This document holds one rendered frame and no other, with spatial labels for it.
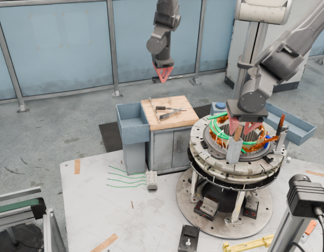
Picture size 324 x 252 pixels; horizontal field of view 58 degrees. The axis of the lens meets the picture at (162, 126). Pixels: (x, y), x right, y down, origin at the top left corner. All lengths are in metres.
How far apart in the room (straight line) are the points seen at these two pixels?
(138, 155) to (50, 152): 1.58
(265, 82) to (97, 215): 0.79
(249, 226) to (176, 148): 0.41
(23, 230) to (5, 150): 0.91
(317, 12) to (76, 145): 2.32
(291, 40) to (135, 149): 0.74
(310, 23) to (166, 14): 0.47
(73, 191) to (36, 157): 1.46
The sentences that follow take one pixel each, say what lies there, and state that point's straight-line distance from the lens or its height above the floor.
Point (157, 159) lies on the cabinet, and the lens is 1.24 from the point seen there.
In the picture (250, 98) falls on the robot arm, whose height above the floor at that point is 1.39.
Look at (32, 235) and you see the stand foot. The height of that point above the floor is 0.02.
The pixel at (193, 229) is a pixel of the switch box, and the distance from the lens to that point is 1.07.
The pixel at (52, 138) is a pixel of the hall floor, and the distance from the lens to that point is 2.87.
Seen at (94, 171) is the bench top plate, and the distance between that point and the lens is 1.34.
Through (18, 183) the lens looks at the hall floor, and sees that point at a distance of 2.54.
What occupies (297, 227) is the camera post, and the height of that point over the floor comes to 1.32.
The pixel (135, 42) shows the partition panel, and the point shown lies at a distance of 3.19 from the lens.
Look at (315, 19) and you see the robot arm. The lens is 0.73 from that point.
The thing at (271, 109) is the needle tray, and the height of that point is 1.04.
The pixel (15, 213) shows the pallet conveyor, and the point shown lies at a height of 0.74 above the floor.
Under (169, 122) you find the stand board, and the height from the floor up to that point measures 1.06.
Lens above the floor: 1.72
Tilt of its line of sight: 37 degrees down
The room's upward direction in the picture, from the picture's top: 2 degrees clockwise
